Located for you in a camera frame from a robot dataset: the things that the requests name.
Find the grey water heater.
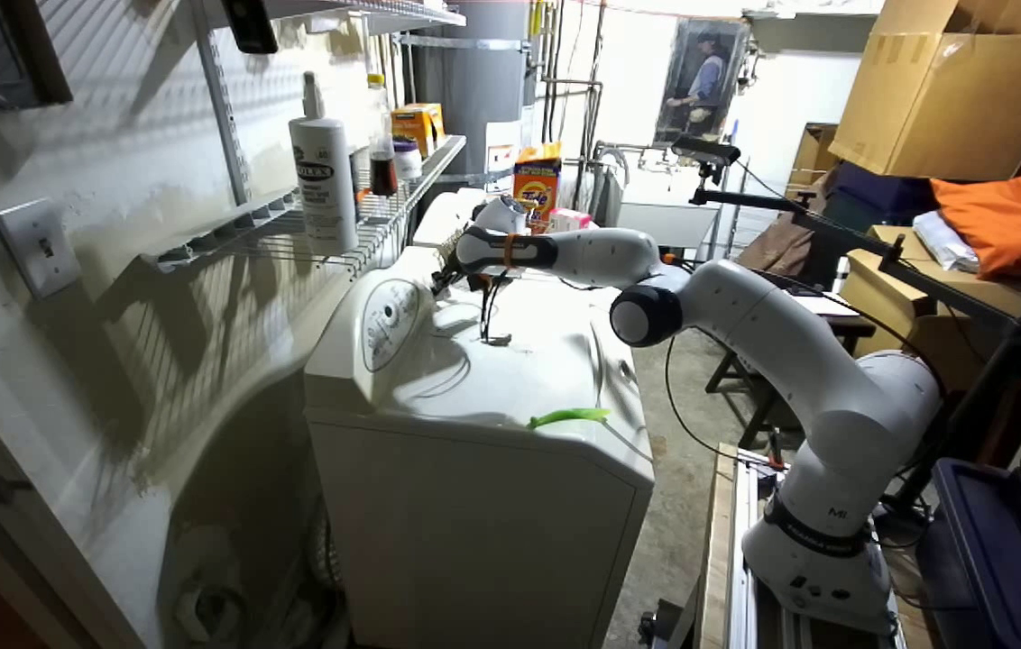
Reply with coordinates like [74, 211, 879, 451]
[413, 0, 526, 176]

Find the white napkin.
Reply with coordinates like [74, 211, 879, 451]
[481, 332, 512, 348]

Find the yellow box on shelf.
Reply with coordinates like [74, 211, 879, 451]
[388, 103, 443, 154]

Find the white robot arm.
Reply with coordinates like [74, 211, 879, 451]
[434, 228, 940, 636]

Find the cardboard box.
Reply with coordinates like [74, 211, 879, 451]
[831, 0, 1021, 181]

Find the orange box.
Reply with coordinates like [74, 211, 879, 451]
[512, 145, 561, 230]

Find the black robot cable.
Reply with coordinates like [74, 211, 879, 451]
[660, 327, 775, 467]

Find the white lotion bottle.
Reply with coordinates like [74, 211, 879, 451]
[289, 71, 357, 258]

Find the blue storage bin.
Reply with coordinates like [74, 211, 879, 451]
[916, 458, 1021, 649]

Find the green plastic strip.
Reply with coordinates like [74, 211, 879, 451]
[526, 408, 608, 431]

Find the orange cloth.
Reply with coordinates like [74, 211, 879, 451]
[929, 176, 1021, 283]

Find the white washing machine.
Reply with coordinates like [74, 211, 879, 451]
[299, 198, 655, 649]

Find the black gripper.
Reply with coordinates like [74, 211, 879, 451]
[429, 230, 509, 323]

